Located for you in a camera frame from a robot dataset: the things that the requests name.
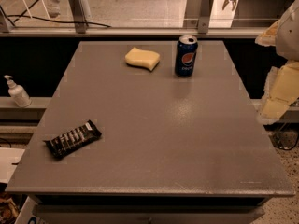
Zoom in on black rxbar chocolate bar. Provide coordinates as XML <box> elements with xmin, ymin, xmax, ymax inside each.
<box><xmin>44</xmin><ymin>120</ymin><xmax>102</xmax><ymax>160</ymax></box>

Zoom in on black cable on floor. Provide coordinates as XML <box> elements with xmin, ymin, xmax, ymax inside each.
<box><xmin>0</xmin><ymin>0</ymin><xmax>112</xmax><ymax>29</ymax></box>

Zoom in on yellow sponge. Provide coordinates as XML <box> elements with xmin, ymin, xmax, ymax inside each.
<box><xmin>124</xmin><ymin>47</ymin><xmax>160</xmax><ymax>71</ymax></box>

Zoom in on metal post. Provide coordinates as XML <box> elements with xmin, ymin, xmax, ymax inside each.
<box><xmin>198</xmin><ymin>0</ymin><xmax>214</xmax><ymax>34</ymax></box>
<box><xmin>68</xmin><ymin>0</ymin><xmax>87</xmax><ymax>34</ymax></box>

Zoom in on left metal post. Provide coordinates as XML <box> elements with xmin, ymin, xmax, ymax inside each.
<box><xmin>68</xmin><ymin>0</ymin><xmax>87</xmax><ymax>34</ymax></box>

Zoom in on white box at left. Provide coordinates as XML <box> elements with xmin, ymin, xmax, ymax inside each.
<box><xmin>0</xmin><ymin>147</ymin><xmax>24</xmax><ymax>184</ymax></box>

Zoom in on blue Pepsi can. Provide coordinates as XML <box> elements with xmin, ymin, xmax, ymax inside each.
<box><xmin>175</xmin><ymin>35</ymin><xmax>198</xmax><ymax>77</ymax></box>

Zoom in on black cables at right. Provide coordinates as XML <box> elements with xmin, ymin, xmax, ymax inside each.
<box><xmin>270</xmin><ymin>121</ymin><xmax>299</xmax><ymax>151</ymax></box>

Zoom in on white pump bottle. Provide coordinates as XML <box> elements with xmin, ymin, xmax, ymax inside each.
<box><xmin>4</xmin><ymin>75</ymin><xmax>32</xmax><ymax>107</ymax></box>

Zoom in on right metal post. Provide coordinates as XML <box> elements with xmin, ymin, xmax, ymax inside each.
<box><xmin>198</xmin><ymin>0</ymin><xmax>214</xmax><ymax>34</ymax></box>

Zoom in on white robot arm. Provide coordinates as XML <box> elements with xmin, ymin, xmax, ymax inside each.
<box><xmin>255</xmin><ymin>0</ymin><xmax>299</xmax><ymax>125</ymax></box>

